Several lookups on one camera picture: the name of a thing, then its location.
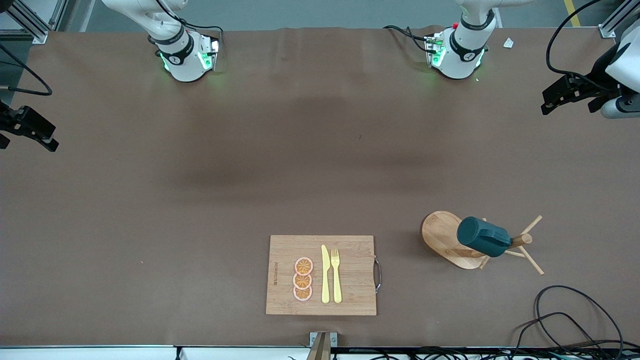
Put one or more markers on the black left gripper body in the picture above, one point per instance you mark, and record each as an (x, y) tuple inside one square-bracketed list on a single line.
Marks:
[(593, 87)]

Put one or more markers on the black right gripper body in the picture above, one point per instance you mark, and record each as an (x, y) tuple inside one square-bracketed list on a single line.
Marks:
[(11, 122)]

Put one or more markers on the teal cup with yellow inside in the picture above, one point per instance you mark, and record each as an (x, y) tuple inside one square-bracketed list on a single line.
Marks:
[(480, 236)]

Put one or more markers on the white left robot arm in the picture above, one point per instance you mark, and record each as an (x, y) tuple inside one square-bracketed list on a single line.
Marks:
[(457, 60)]

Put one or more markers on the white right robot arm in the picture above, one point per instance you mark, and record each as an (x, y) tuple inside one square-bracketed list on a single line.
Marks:
[(185, 65)]

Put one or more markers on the wooden mug rack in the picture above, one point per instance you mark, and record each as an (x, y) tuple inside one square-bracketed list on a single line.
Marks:
[(437, 235)]

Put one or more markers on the white paper scrap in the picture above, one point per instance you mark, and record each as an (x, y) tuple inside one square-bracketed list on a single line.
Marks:
[(508, 43)]

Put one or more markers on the bamboo cutting board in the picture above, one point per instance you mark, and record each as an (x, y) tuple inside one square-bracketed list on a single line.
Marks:
[(355, 280)]

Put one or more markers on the toy orange slice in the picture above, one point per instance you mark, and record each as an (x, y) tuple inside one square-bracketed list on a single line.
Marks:
[(303, 266), (302, 294), (302, 281)]

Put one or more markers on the yellow plastic fork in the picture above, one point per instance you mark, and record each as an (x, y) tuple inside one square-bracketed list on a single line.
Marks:
[(337, 285)]

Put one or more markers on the yellow plastic knife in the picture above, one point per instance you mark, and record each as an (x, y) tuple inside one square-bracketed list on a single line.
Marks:
[(325, 280)]

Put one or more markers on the white table edge rail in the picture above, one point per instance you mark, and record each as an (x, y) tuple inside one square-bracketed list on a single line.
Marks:
[(100, 353)]

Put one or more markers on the metal table edge bracket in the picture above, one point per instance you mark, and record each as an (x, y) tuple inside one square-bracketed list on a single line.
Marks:
[(320, 345)]

